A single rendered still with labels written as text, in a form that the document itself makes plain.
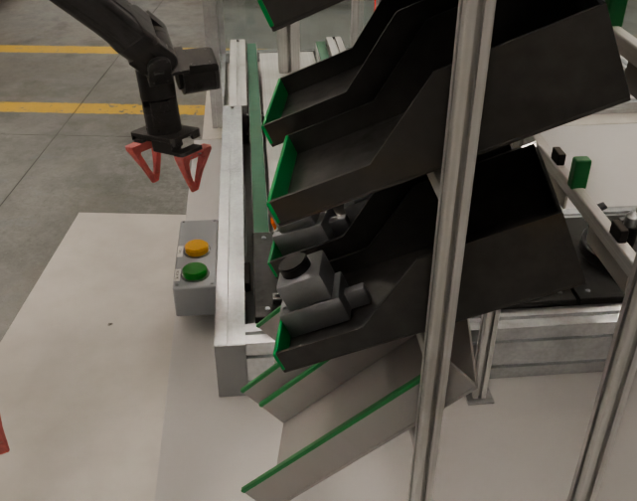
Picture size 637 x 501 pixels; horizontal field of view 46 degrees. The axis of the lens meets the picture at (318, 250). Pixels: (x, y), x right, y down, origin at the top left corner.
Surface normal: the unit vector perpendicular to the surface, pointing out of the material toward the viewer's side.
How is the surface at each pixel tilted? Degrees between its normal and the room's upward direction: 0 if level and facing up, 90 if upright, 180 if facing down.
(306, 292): 90
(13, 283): 0
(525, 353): 90
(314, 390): 90
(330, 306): 90
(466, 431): 0
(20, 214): 0
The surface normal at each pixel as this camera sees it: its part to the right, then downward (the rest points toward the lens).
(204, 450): 0.00, -0.83
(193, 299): 0.09, 0.55
